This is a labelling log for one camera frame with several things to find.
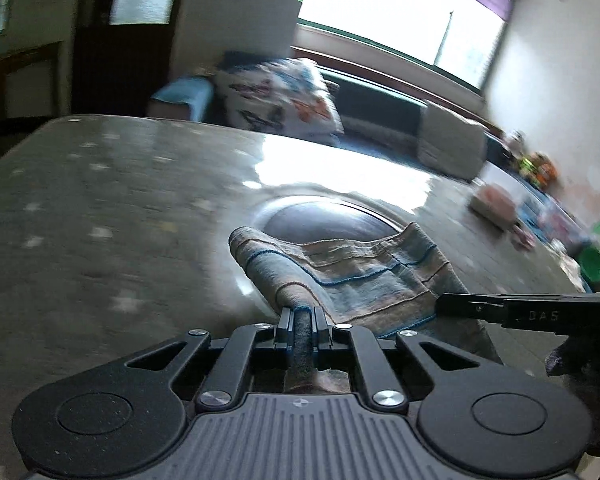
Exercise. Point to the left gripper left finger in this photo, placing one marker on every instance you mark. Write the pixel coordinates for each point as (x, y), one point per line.
(284, 333)

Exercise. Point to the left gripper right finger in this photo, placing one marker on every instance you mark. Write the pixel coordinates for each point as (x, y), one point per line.
(321, 333)

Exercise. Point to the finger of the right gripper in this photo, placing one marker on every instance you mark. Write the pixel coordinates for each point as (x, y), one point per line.
(476, 307)

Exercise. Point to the blue striped knitted garment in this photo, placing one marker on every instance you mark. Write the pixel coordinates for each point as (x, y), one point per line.
(386, 285)

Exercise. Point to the green plastic bowl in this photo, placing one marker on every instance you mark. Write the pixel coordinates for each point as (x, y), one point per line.
(589, 262)

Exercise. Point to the pink crumpled cloth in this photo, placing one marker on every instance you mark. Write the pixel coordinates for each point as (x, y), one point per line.
(521, 238)

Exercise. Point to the clear plastic tissue box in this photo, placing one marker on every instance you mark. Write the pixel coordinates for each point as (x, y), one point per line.
(494, 203)

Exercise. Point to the stuffed toys pile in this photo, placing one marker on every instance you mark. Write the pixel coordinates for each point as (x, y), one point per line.
(535, 168)

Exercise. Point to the beige cushion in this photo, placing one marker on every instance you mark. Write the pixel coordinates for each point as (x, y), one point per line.
(450, 144)

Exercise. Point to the dark green sofa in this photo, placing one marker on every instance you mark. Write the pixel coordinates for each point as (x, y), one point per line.
(377, 120)

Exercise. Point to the butterfly print pillow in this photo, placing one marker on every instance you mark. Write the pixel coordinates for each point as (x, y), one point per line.
(287, 96)

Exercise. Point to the blue cushion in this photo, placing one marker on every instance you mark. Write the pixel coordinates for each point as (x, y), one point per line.
(185, 98)

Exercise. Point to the dark wooden door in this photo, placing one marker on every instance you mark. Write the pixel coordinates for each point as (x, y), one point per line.
(120, 54)

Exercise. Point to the dark wooden cabinet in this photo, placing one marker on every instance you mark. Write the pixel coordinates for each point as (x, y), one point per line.
(34, 55)

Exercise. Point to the window with green frame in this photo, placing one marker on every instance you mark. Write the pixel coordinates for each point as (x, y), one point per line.
(455, 38)

